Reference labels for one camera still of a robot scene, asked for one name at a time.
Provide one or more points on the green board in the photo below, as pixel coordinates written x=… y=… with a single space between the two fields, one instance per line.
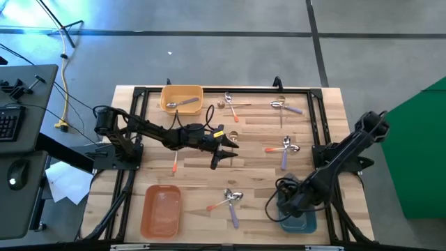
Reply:
x=418 y=157

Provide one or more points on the dark grey desk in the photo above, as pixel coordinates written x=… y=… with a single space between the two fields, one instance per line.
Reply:
x=21 y=216
x=35 y=115

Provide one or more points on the black table clamp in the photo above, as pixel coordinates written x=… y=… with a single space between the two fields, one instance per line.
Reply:
x=168 y=82
x=277 y=83

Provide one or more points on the silver metal bracket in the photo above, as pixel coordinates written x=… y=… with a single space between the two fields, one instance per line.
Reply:
x=129 y=247
x=324 y=248

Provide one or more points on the black aluminium table frame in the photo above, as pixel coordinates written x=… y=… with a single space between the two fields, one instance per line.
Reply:
x=261 y=90

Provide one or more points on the teal plastic bin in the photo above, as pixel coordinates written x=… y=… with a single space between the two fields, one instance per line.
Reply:
x=306 y=223

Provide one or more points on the yellow tag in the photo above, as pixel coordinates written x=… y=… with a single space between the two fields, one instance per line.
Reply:
x=218 y=134

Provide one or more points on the black computer mouse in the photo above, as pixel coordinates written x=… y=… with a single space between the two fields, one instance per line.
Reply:
x=19 y=172

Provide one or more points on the orange plastic bin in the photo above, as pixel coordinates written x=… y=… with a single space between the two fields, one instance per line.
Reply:
x=160 y=212

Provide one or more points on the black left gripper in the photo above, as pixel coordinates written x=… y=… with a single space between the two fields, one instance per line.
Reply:
x=213 y=146

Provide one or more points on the gold spoon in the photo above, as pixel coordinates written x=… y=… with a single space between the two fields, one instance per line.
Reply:
x=282 y=98
x=233 y=134

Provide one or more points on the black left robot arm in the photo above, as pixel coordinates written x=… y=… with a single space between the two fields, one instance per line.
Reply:
x=153 y=132

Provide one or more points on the black keyboard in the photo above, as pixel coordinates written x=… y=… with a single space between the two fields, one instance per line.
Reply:
x=10 y=123

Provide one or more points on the black desk clamp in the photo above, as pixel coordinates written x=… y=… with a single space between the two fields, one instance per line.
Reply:
x=17 y=91

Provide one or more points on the black desk foot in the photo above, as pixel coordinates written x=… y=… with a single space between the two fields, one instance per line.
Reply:
x=59 y=150

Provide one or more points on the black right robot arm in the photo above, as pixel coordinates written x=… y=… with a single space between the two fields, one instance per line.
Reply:
x=334 y=164

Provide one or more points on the black tripod stand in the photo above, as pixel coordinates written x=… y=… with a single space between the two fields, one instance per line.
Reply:
x=59 y=25

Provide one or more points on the yellow plastic bin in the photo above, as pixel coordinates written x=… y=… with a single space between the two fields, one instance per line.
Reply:
x=181 y=92

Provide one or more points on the white paper sheet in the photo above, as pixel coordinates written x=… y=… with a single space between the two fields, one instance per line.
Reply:
x=66 y=184

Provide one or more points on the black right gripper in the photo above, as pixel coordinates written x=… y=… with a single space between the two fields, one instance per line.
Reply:
x=291 y=207

